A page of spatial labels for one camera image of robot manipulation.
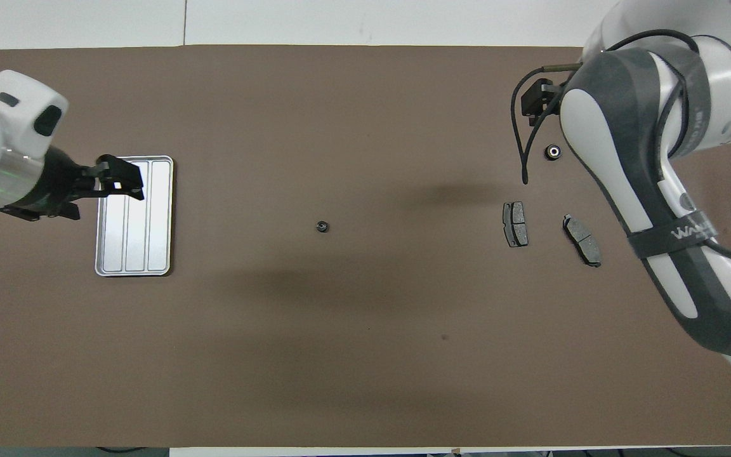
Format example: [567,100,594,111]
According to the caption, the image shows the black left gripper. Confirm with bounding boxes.
[0,148,145,222]

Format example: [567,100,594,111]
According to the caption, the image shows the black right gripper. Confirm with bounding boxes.
[522,79,563,126]

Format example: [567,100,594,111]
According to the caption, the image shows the silver metal tray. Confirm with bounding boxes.
[95,155,175,277]

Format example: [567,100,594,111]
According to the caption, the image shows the dark grey rectangular brake pad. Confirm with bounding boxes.
[503,201,529,248]

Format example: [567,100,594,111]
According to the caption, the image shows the dark grey curved brake pad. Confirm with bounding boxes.
[562,214,602,268]

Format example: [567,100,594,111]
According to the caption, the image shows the brown table mat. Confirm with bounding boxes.
[0,44,731,449]

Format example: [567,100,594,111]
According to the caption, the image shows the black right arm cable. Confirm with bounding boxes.
[510,29,702,186]

